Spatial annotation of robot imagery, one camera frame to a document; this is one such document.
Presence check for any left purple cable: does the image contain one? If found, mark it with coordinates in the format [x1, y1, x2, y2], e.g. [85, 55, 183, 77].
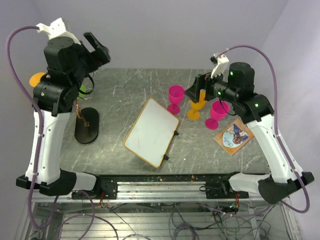
[5, 25, 56, 231]

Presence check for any pink wine glass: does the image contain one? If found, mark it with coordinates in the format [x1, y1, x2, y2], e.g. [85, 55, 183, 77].
[205, 100, 230, 130]
[167, 85, 185, 115]

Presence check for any orange framed whiteboard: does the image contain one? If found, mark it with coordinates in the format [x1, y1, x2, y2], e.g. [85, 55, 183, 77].
[123, 98, 180, 168]

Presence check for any black wine glass rack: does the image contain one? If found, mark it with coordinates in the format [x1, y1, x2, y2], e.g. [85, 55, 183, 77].
[74, 99, 100, 145]

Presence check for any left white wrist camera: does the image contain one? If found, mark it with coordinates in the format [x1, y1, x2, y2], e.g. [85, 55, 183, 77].
[36, 17, 81, 45]

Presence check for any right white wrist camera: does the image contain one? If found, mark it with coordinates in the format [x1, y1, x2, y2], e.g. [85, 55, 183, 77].
[210, 53, 229, 79]

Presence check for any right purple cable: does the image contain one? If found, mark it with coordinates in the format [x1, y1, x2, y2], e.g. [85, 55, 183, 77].
[214, 44, 311, 218]

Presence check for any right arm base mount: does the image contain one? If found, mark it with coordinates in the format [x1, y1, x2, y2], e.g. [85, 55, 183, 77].
[199, 171, 249, 199]

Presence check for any purple cable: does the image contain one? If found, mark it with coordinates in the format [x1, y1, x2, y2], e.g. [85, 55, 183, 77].
[5, 25, 56, 231]
[214, 44, 311, 218]

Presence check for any cable bundle under table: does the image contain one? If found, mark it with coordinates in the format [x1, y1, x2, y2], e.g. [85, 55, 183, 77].
[57, 197, 271, 240]

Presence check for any green wine glass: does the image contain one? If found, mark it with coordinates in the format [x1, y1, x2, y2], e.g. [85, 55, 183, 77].
[78, 84, 87, 98]

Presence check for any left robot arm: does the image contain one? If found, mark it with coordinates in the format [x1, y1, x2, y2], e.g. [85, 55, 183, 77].
[16, 32, 111, 199]

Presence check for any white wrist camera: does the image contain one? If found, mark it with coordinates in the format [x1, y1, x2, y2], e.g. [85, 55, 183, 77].
[210, 53, 229, 79]
[36, 17, 81, 45]

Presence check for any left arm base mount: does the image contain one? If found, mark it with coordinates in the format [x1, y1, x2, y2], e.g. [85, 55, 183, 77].
[71, 175, 118, 200]

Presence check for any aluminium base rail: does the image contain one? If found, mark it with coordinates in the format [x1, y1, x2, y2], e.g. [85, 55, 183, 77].
[32, 182, 265, 203]

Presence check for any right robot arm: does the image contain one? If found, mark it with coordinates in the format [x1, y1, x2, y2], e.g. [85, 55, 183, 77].
[184, 62, 314, 204]

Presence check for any orange wine glass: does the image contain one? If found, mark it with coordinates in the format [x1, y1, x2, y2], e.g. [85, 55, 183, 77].
[187, 90, 207, 121]
[29, 72, 46, 88]

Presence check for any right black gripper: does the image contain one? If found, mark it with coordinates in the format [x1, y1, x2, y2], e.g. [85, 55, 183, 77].
[184, 66, 239, 104]

